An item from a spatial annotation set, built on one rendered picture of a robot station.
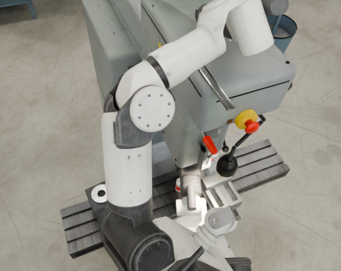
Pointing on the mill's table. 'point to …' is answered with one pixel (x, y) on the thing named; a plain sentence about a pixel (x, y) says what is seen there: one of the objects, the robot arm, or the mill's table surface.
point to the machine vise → (221, 193)
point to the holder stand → (97, 199)
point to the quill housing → (187, 142)
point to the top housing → (218, 68)
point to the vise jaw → (213, 181)
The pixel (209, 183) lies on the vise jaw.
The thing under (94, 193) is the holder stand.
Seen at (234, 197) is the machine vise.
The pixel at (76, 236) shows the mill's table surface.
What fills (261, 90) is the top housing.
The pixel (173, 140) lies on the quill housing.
